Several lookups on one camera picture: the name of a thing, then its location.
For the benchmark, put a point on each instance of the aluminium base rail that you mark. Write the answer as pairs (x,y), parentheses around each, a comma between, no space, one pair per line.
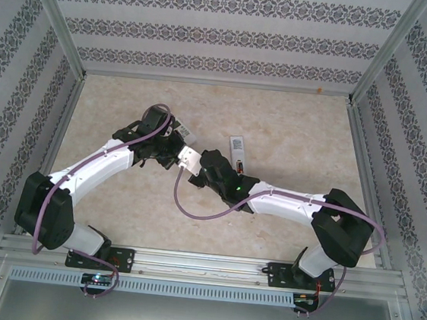
(202,266)

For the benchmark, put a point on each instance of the left controller board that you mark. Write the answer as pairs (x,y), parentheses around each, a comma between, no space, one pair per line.
(98,279)

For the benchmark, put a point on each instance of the right aluminium frame post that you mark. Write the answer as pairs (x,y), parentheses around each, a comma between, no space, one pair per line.
(386,52)

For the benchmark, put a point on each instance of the right aluminium side rail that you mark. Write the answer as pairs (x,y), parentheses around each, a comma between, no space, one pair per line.
(364,164)

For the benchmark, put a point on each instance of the aluminium rail along patterned wall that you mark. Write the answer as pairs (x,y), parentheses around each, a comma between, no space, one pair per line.
(221,83)

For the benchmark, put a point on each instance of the small AAA battery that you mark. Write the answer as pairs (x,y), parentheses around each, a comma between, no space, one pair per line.
(240,167)

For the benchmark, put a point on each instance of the right controller board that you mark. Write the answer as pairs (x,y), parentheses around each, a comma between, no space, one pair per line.
(306,299)

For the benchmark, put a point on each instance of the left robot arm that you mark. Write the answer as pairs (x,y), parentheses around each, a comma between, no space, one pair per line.
(94,166)

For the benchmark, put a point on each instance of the aluminium frame post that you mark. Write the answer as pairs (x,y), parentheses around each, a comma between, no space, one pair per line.
(57,17)
(386,52)

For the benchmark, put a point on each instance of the controller board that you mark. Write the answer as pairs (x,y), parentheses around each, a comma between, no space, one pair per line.
(306,299)
(98,279)

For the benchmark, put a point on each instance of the left aluminium side rail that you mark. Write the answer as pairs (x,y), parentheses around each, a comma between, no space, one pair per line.
(64,129)

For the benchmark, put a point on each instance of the left aluminium frame post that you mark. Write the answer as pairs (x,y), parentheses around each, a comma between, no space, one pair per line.
(57,17)

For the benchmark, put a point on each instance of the aluminium side rail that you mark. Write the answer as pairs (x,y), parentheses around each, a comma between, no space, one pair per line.
(64,129)
(364,164)

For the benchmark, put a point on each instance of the white remote control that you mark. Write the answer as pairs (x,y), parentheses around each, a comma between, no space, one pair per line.
(235,147)

